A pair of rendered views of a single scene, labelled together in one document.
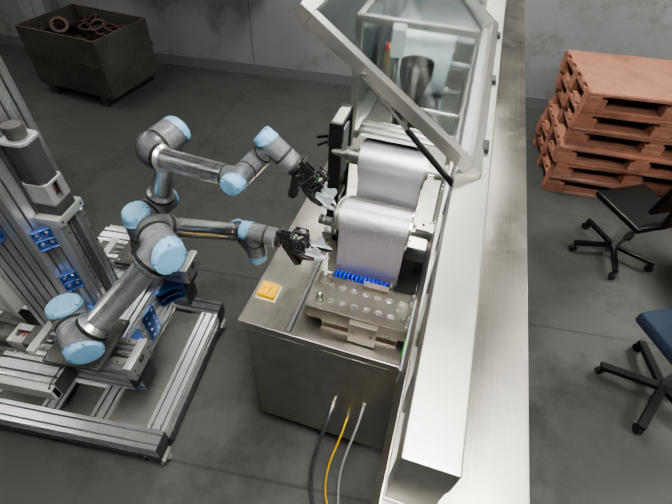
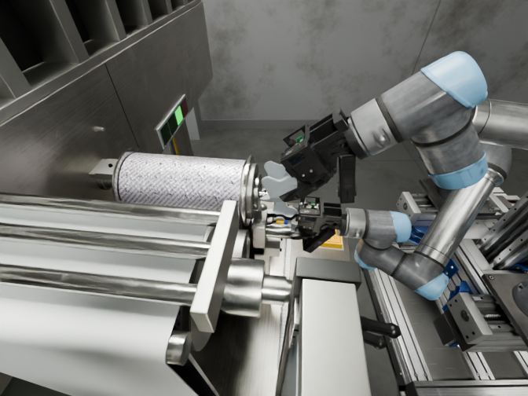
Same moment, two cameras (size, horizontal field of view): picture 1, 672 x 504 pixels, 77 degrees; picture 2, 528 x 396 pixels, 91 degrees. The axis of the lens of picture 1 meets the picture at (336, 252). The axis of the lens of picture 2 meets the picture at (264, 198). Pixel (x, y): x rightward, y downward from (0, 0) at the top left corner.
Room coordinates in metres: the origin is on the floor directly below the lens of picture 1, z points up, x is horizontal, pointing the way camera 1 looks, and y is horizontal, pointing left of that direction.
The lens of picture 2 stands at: (1.54, -0.04, 1.62)
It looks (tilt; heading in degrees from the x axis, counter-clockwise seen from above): 45 degrees down; 172
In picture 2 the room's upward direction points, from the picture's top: straight up
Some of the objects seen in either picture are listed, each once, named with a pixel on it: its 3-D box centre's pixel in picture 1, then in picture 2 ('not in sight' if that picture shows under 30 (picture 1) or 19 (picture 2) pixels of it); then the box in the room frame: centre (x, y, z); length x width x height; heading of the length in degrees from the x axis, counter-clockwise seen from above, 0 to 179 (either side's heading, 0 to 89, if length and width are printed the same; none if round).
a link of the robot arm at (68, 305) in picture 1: (69, 314); not in sight; (0.83, 0.92, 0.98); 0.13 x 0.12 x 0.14; 40
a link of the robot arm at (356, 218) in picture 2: (273, 236); (352, 223); (1.15, 0.24, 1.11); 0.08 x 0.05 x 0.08; 165
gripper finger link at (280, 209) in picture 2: (316, 252); (279, 207); (1.08, 0.07, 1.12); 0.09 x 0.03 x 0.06; 66
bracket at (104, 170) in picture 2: (425, 226); (108, 168); (1.07, -0.30, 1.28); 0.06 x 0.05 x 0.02; 75
